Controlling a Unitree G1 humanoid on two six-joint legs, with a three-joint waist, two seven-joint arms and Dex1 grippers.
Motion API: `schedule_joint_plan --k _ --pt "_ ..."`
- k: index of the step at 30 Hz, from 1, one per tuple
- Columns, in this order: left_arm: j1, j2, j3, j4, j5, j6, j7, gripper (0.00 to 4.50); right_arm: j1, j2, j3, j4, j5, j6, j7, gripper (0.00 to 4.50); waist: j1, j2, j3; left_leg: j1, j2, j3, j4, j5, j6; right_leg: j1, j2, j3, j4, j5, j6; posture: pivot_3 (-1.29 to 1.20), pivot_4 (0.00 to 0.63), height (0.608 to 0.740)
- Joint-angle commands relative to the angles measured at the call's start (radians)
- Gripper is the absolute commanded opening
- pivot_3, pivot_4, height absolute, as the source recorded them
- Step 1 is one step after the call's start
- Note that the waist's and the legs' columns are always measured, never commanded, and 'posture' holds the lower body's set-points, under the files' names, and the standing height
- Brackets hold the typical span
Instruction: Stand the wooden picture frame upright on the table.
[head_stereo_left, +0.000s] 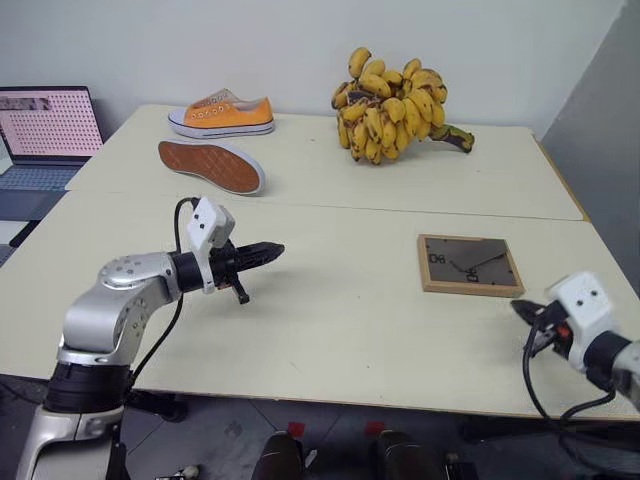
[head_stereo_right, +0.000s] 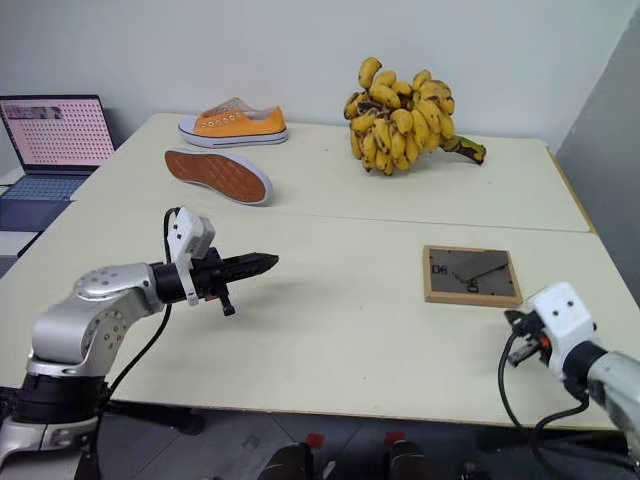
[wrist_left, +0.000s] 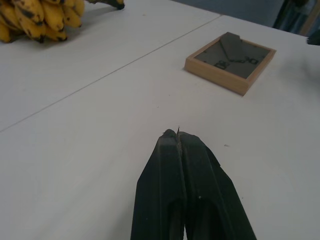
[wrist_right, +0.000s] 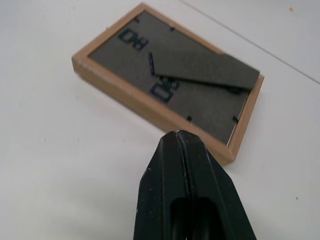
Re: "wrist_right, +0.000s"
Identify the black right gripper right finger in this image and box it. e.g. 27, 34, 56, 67
177, 129, 258, 240

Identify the wooden picture frame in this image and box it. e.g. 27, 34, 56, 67
71, 2, 265, 165

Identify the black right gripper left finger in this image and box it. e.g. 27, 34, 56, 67
132, 130, 191, 240

